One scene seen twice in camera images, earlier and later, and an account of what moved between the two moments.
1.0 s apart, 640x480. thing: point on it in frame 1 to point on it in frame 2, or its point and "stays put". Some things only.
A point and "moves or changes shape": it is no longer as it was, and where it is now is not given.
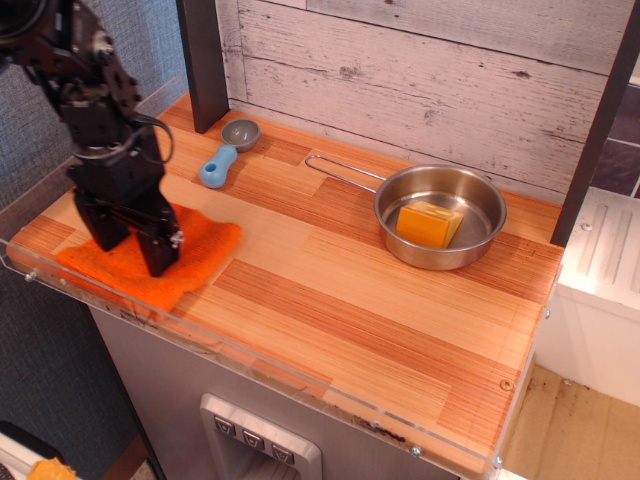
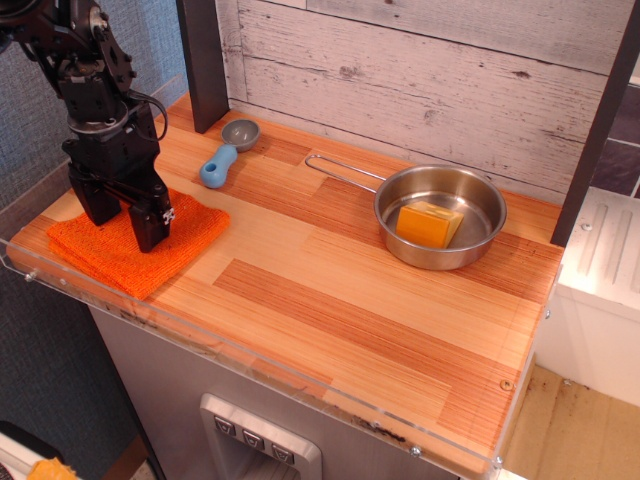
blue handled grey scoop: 238,136 stays put
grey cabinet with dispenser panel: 204,417 stays put
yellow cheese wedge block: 424,224 stays put
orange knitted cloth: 121,271 moves or changes shape
